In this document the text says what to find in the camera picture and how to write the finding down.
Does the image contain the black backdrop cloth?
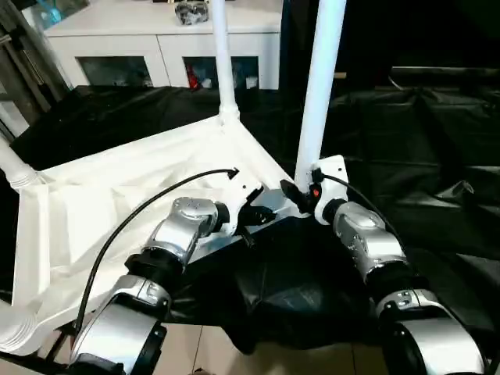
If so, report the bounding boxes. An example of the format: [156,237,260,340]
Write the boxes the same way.
[279,0,500,98]

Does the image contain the white cabinet with glass doors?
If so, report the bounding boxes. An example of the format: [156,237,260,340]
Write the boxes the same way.
[45,0,284,91]

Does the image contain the grey curtain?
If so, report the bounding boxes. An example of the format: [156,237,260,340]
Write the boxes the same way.
[0,0,75,138]

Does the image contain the blue white wrapped roll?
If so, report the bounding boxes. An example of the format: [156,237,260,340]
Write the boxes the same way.
[30,0,79,27]

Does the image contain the black folding table frame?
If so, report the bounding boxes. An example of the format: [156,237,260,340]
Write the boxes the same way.
[37,323,75,372]

